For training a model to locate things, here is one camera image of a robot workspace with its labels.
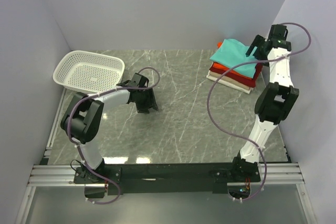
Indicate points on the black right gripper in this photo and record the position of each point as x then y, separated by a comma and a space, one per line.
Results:
257, 41

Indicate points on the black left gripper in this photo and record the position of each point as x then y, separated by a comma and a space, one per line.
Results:
150, 103

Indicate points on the teal t-shirt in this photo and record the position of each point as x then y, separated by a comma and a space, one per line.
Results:
231, 53

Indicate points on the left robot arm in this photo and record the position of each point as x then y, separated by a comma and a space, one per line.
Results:
82, 118

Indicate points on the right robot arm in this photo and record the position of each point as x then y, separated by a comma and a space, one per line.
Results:
274, 103

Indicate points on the folded dark red t-shirt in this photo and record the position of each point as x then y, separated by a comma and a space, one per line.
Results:
248, 81

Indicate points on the folded beige t-shirt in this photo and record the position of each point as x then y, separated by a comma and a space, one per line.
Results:
228, 79

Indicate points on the folded white t-shirt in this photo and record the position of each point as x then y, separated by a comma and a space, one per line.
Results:
231, 85

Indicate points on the folded orange t-shirt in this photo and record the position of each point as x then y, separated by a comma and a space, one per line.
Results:
219, 66

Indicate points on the white perforated plastic basket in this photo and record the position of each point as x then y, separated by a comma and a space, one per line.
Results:
88, 72

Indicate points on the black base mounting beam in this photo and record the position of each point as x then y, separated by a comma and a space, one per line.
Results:
169, 178

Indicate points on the aluminium extrusion rail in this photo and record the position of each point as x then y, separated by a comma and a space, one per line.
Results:
62, 175

